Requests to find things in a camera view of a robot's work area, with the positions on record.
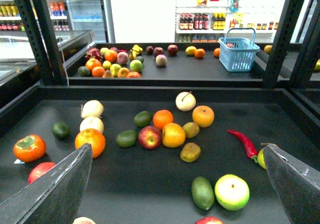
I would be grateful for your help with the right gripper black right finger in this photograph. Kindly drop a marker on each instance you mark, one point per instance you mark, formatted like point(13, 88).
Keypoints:
point(296, 184)

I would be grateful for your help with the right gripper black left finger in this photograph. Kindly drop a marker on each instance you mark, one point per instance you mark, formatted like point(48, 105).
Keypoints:
point(55, 197)

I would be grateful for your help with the small blue basket far shelf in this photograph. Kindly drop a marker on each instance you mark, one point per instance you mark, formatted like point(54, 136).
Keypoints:
point(237, 54)

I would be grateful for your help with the far white retail shelf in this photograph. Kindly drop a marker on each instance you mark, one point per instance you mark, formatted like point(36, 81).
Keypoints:
point(209, 20)

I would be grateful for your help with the red pomegranate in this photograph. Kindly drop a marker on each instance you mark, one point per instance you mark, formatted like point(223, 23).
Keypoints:
point(39, 171)

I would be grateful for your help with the pink peach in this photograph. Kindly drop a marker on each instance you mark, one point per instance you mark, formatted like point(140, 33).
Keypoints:
point(83, 220)

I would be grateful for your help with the yellow pear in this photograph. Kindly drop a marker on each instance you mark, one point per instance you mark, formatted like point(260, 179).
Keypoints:
point(260, 156)

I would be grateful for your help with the orange persimmon with green calyx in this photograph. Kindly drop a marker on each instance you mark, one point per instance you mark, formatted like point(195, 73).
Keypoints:
point(30, 148)

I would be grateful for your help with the red chili pepper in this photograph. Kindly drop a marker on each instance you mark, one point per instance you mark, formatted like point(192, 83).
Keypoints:
point(248, 145)

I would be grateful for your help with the green apple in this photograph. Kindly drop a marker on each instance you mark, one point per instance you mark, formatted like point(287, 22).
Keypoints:
point(232, 192)

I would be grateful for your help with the dark green lime far left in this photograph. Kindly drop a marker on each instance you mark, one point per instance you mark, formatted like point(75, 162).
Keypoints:
point(60, 130)

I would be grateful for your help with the large orange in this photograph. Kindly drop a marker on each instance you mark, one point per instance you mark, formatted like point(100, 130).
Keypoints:
point(94, 138)

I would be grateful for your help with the green avocado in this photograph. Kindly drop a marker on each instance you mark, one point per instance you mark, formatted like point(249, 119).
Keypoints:
point(143, 119)
point(202, 193)
point(127, 138)

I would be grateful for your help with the green avocado near front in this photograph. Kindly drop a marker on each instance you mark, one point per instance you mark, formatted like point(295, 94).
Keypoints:
point(202, 193)

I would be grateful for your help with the red yellow apple front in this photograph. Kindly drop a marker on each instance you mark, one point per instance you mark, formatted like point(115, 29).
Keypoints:
point(209, 220)

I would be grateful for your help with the red apple centre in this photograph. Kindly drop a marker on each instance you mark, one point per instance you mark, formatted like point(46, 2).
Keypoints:
point(150, 137)

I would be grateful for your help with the brown kiwi front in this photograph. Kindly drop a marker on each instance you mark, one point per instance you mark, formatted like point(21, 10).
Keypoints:
point(190, 152)

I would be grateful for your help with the brown kiwi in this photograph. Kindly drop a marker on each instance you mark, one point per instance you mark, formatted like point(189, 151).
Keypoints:
point(191, 129)
point(190, 152)

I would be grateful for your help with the golden round pear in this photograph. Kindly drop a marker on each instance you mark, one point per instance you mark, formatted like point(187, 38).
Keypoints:
point(203, 116)

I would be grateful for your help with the green avocado rear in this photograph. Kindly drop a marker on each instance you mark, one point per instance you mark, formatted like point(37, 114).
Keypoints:
point(143, 119)

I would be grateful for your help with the brown kiwi rear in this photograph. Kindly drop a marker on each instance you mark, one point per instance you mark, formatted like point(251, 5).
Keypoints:
point(191, 129)

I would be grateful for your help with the small tangerine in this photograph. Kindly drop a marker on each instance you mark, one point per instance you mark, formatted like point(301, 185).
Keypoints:
point(161, 118)

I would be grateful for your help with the yellow orange fruit centre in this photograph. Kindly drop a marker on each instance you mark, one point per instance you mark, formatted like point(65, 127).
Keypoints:
point(173, 135)

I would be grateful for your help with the white pear with stem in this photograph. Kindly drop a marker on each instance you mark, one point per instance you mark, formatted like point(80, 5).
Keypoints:
point(185, 101)

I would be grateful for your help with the black shelf upright post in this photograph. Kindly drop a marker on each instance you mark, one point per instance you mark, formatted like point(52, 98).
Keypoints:
point(286, 26)

